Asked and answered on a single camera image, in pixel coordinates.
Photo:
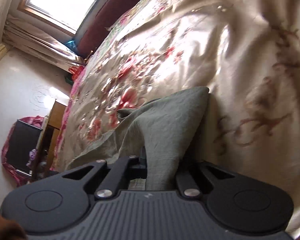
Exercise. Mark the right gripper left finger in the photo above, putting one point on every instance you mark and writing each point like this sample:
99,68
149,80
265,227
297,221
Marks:
121,173

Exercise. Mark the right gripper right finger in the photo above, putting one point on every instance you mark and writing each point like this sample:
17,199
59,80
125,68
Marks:
191,180

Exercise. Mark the sage green pants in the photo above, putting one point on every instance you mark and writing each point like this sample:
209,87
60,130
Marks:
163,127

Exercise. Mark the operator hand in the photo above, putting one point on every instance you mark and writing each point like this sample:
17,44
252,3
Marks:
9,229

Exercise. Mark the wooden tv cabinet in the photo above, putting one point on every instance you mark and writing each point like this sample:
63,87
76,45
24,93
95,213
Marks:
47,142

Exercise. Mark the television with pink cover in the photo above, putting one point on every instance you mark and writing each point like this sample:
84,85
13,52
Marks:
19,149

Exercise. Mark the floral satin bedspread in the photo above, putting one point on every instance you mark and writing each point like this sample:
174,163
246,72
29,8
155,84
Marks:
246,52

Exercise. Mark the window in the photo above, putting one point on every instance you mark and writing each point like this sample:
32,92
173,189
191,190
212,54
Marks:
64,15

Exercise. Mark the beige curtain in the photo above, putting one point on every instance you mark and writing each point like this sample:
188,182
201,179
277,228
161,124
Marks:
34,41

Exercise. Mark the maroon padded bed rail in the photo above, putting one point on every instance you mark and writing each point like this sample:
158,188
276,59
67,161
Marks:
96,25

